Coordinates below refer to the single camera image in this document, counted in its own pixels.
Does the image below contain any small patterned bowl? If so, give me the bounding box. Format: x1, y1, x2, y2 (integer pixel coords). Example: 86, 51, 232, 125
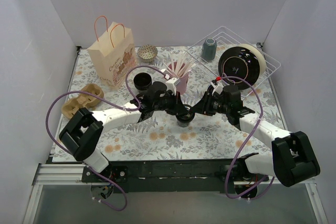
137, 45, 158, 62

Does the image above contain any stack of black cups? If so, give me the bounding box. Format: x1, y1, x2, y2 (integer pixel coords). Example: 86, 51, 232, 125
133, 72, 152, 92

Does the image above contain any black plastic cup lid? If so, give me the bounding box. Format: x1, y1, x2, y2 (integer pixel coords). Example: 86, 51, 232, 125
179, 104, 195, 118

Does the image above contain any wrapped straw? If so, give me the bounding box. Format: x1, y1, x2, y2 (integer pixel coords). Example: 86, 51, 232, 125
169, 54, 176, 74
175, 54, 185, 76
161, 69, 178, 78
182, 62, 195, 76

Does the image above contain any dark translucent printed cup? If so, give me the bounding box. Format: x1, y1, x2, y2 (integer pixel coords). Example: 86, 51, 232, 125
176, 115, 195, 127

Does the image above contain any floral patterned table mat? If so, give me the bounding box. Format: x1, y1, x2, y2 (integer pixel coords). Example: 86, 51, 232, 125
54, 45, 292, 161

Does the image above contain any cardboard cup carrier tray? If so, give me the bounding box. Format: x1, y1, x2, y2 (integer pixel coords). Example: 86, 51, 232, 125
61, 83, 104, 119

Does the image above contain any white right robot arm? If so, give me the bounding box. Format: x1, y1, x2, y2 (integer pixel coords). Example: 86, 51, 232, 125
190, 86, 321, 187

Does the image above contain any black round plate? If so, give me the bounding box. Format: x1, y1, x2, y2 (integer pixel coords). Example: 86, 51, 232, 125
218, 46, 260, 86

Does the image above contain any pink cylindrical holder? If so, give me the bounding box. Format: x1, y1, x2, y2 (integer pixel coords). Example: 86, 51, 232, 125
168, 61, 189, 95

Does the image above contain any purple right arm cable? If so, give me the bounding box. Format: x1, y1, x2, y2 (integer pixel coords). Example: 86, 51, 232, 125
217, 76, 275, 200

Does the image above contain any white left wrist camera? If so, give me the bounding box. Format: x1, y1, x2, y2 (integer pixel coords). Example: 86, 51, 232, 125
164, 73, 180, 95

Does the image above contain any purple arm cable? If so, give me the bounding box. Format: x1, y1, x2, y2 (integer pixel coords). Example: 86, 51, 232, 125
217, 76, 275, 200
45, 65, 170, 211

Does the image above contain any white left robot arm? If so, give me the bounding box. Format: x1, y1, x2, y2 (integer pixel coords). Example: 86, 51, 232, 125
59, 81, 191, 182

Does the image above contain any aluminium frame rail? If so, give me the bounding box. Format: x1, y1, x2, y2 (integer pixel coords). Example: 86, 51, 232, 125
22, 163, 87, 224

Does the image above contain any brown paper gift bag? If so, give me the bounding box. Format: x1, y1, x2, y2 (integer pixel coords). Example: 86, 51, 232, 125
88, 15, 138, 90

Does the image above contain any teal ceramic cup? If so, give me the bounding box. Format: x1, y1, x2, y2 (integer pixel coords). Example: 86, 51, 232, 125
201, 38, 217, 62

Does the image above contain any cream round plate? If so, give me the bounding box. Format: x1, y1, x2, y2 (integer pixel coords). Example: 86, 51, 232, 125
238, 44, 266, 75

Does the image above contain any white wire dish rack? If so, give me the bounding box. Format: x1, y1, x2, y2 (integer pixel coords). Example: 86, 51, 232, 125
187, 26, 281, 98

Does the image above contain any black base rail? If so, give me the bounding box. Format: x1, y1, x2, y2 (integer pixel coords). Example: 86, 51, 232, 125
47, 155, 263, 195

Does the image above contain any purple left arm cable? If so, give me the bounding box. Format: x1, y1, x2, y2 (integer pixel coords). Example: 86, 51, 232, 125
45, 65, 170, 211

